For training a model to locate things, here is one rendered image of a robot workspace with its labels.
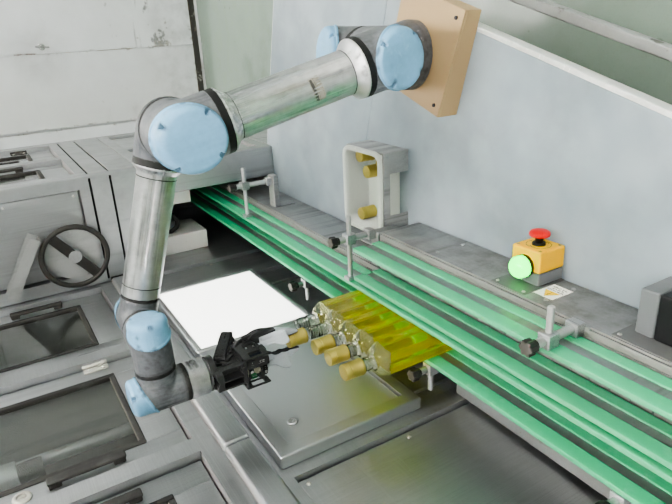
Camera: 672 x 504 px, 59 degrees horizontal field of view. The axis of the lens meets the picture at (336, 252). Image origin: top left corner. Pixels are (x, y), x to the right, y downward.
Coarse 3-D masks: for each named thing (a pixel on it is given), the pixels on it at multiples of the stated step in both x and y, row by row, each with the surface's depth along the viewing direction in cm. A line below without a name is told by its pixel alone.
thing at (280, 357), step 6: (288, 348) 130; (294, 348) 130; (270, 354) 127; (276, 354) 128; (282, 354) 129; (288, 354) 130; (270, 360) 127; (276, 360) 127; (282, 360) 127; (288, 360) 127; (282, 366) 125; (288, 366) 125
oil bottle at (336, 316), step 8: (352, 304) 138; (360, 304) 138; (368, 304) 138; (376, 304) 138; (328, 312) 136; (336, 312) 135; (344, 312) 135; (352, 312) 134; (360, 312) 135; (328, 320) 134; (336, 320) 132; (336, 328) 133
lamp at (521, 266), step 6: (516, 258) 113; (522, 258) 113; (528, 258) 113; (510, 264) 114; (516, 264) 113; (522, 264) 112; (528, 264) 112; (510, 270) 115; (516, 270) 113; (522, 270) 112; (528, 270) 113; (516, 276) 114; (522, 276) 113
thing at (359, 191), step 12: (348, 156) 160; (348, 168) 161; (360, 168) 163; (348, 180) 163; (360, 180) 164; (372, 180) 164; (348, 192) 164; (360, 192) 166; (372, 192) 165; (348, 204) 165; (360, 204) 167; (360, 228) 161
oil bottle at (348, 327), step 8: (368, 312) 135; (376, 312) 134; (384, 312) 134; (392, 312) 134; (344, 320) 132; (352, 320) 131; (360, 320) 131; (368, 320) 131; (376, 320) 131; (344, 328) 129; (352, 328) 128; (360, 328) 128; (344, 336) 129; (352, 336) 128
